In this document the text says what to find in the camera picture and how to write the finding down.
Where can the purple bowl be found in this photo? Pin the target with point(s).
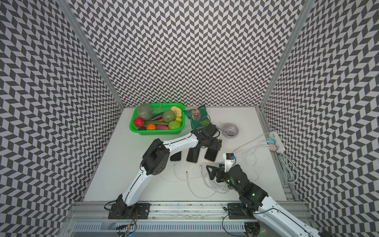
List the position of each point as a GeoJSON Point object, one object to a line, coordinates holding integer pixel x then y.
{"type": "Point", "coordinates": [230, 130]}

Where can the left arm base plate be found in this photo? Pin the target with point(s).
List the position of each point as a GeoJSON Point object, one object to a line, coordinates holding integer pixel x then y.
{"type": "Point", "coordinates": [137, 211]}

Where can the magenta vegetable toy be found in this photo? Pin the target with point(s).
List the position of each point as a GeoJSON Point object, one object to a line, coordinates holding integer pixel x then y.
{"type": "Point", "coordinates": [162, 127]}

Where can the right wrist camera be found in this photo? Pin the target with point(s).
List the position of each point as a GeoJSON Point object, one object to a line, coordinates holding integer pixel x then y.
{"type": "Point", "coordinates": [229, 161]}

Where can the red fruit toy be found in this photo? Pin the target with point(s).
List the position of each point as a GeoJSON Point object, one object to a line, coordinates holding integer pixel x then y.
{"type": "Point", "coordinates": [139, 122]}

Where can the green cucumber toy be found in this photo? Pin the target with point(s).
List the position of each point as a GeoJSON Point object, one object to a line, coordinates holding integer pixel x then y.
{"type": "Point", "coordinates": [156, 123]}

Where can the green apple toy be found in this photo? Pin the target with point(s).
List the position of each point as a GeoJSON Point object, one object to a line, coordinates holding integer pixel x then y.
{"type": "Point", "coordinates": [169, 116]}

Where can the green chips bag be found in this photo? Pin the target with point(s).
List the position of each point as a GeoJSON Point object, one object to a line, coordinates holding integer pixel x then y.
{"type": "Point", "coordinates": [198, 117]}

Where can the purple eggplant toy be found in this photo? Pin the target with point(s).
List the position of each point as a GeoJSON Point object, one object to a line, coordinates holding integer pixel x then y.
{"type": "Point", "coordinates": [157, 117]}

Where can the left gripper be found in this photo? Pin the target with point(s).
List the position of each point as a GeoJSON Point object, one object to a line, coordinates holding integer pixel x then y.
{"type": "Point", "coordinates": [215, 145]}

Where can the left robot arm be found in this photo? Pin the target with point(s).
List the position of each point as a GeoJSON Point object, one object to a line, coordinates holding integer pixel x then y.
{"type": "Point", "coordinates": [155, 159]}

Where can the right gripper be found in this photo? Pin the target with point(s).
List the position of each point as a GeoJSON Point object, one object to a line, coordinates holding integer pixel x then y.
{"type": "Point", "coordinates": [215, 170]}

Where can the white power strip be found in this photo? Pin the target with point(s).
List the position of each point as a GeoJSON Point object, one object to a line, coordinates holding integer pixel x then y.
{"type": "Point", "coordinates": [278, 142]}

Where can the phone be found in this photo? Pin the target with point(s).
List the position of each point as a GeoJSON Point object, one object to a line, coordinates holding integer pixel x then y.
{"type": "Point", "coordinates": [193, 155]}
{"type": "Point", "coordinates": [211, 154]}
{"type": "Point", "coordinates": [176, 157]}

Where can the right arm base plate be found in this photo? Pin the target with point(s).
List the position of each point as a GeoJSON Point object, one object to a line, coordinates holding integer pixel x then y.
{"type": "Point", "coordinates": [239, 211]}

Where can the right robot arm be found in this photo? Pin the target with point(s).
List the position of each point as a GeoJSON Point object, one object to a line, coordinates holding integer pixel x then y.
{"type": "Point", "coordinates": [262, 206]}

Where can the green plastic basket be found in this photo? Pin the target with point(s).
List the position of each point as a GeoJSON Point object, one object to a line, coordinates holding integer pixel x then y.
{"type": "Point", "coordinates": [158, 108]}

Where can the orange pumpkin toy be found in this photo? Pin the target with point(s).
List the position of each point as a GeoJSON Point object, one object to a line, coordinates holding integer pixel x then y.
{"type": "Point", "coordinates": [151, 126]}

